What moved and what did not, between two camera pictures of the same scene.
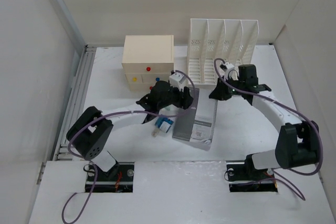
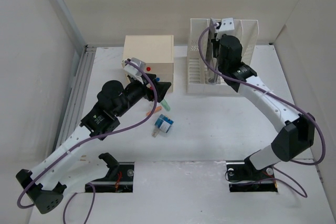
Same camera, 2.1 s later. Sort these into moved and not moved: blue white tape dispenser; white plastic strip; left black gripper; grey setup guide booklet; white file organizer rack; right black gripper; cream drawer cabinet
Moved: left black gripper; right black gripper; grey setup guide booklet
Not moved: blue white tape dispenser; white plastic strip; cream drawer cabinet; white file organizer rack
